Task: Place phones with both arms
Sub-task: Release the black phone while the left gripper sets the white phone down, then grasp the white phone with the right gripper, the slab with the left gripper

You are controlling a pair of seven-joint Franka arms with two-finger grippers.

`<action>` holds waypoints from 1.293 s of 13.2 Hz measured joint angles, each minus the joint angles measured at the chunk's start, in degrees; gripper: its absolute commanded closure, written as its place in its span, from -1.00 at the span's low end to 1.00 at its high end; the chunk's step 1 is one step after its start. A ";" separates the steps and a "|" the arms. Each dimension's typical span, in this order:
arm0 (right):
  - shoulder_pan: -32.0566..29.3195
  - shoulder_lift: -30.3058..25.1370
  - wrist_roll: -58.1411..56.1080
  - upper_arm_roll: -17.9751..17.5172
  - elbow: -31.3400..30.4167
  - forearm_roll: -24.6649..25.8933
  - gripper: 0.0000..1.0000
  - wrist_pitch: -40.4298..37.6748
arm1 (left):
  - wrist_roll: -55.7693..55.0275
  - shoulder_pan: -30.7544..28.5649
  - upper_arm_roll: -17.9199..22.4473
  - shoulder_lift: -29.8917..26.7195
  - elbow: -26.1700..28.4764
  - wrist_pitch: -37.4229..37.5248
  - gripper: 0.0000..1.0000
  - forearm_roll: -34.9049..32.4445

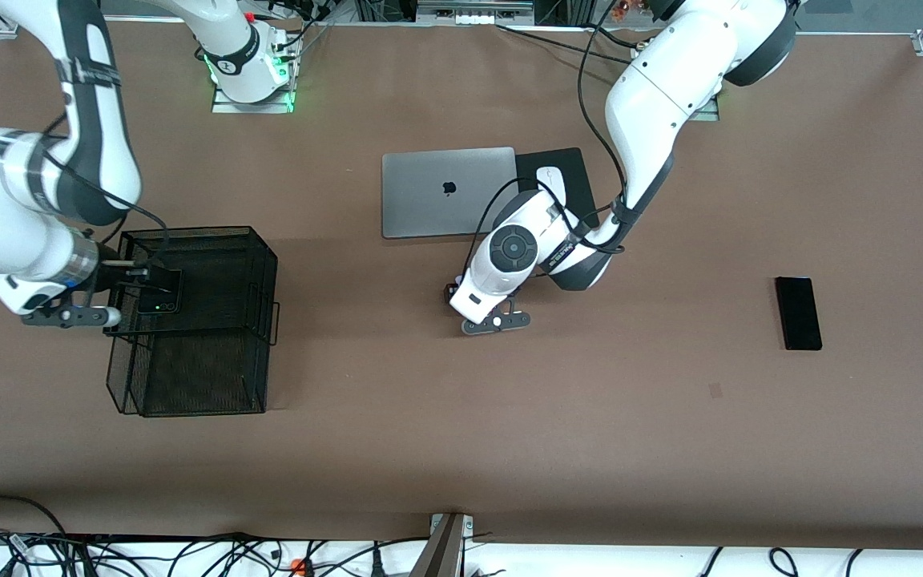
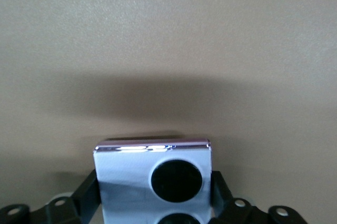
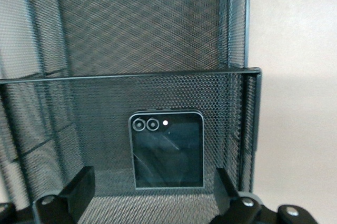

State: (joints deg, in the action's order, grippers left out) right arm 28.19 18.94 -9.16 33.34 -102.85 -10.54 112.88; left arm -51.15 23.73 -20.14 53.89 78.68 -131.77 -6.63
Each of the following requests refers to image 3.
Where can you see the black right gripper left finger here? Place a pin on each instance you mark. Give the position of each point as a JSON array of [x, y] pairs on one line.
[[80, 189]]

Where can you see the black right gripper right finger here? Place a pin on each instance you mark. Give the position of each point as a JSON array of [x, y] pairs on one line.
[[225, 189]]

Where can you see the dark flip phone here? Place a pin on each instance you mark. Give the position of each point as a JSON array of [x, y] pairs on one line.
[[168, 155]]

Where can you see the black mesh two-tier tray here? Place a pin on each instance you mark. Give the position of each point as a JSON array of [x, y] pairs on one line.
[[131, 50]]

